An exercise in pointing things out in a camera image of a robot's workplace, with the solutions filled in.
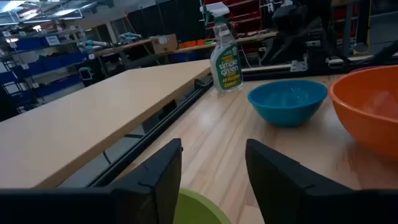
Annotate cardboard box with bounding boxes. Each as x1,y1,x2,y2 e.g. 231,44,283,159
151,34,178,55

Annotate orange plastic bowl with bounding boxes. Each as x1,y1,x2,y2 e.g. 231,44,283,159
328,65,398,161

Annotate light wooden desk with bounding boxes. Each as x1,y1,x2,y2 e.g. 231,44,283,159
0,58,212,189

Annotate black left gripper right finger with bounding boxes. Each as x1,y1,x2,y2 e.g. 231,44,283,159
245,138,398,224

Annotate long wooden workbench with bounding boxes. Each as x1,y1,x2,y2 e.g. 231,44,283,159
95,30,278,57

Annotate orange storage bins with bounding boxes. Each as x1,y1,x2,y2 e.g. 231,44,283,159
178,39,216,50

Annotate red storage shelf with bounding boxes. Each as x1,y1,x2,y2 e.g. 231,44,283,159
201,0,272,35

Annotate blue bin storage shelf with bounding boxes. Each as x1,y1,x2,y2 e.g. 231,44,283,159
0,29,91,106

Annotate nested rainbow bowls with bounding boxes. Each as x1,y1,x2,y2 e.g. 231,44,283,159
349,65,379,73

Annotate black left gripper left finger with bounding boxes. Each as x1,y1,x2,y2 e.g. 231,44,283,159
0,138,183,224

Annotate Simple Green spray bottle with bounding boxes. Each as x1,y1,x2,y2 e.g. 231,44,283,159
200,2,244,93

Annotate blue plastic bowl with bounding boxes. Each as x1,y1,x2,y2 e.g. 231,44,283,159
248,79,329,128

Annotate black aluminium table frame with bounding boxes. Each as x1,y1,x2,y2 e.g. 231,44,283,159
58,55,398,189

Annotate green plastic bowl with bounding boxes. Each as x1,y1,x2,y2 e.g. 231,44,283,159
173,188,233,224

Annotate white metal corner bracket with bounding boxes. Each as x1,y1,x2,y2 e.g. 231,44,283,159
290,57,308,73

